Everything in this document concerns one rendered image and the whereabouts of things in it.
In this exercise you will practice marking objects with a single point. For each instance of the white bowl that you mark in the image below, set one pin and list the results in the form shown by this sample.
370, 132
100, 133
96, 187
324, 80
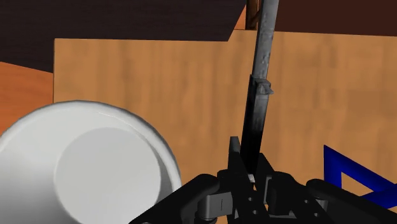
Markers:
83, 164

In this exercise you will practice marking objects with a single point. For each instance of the blue angular frame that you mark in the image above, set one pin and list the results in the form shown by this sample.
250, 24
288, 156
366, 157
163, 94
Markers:
356, 176

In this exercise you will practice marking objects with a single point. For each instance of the brown wooden chair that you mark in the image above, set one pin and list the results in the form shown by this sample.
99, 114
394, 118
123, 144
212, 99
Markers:
252, 14

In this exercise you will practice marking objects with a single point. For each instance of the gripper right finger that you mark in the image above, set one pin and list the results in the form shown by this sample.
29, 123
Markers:
297, 198

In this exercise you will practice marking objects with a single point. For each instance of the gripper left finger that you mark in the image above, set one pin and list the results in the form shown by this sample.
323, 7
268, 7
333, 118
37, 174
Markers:
238, 183

